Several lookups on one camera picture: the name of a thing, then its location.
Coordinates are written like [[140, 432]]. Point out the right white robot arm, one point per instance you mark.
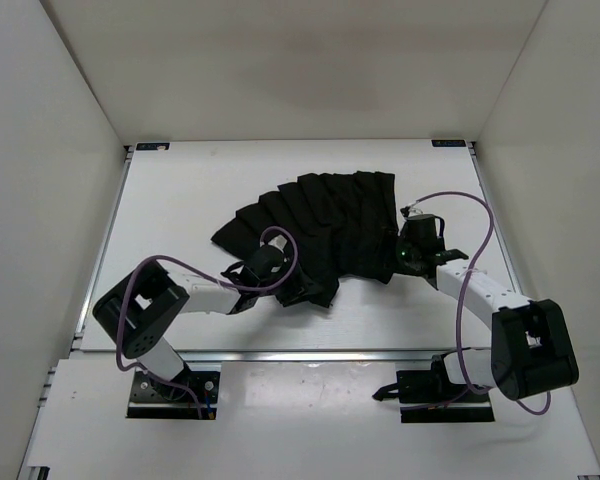
[[530, 351]]

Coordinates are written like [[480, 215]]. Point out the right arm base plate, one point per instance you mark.
[[426, 396]]

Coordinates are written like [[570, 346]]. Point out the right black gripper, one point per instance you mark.
[[403, 237]]

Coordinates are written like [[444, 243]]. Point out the right corner label sticker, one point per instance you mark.
[[448, 143]]

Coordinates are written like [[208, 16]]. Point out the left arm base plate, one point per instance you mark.
[[150, 399]]

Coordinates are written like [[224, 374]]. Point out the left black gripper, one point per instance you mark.
[[297, 293]]

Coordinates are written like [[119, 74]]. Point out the corner label sticker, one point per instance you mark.
[[448, 143], [152, 146]]

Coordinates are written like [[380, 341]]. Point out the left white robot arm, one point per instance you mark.
[[137, 312]]

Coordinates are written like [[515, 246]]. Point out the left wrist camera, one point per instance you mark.
[[280, 242]]

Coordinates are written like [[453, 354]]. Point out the black pleated skirt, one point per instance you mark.
[[343, 224]]

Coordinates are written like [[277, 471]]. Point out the aluminium front rail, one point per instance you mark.
[[311, 356]]

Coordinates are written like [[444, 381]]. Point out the left corner label sticker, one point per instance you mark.
[[152, 146]]

